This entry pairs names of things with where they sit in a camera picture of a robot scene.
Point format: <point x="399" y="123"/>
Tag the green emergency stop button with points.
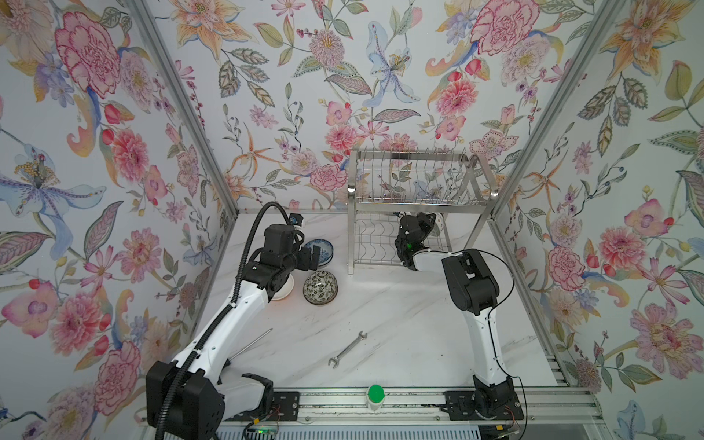
<point x="375" y="397"/>

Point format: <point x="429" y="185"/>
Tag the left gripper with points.
<point x="306" y="261"/>

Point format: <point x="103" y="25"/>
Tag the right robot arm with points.
<point x="475" y="292"/>

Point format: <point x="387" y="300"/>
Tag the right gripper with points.
<point x="423" y="220"/>

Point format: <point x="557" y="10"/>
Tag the black floral pattern bowl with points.
<point x="320" y="288"/>

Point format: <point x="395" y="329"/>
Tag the green geometric pattern bowl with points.
<point x="439" y="226"/>

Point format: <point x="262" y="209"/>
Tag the orange white bowl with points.
<point x="286" y="290"/>

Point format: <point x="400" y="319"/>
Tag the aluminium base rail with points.
<point x="434" y="406"/>

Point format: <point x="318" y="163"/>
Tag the steel two-tier dish rack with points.
<point x="384" y="185"/>

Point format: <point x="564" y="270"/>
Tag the steel open-end wrench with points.
<point x="334" y="361"/>

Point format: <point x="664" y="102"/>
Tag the blue floral bowl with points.
<point x="326" y="250"/>

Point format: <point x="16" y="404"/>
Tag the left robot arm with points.
<point x="190" y="396"/>

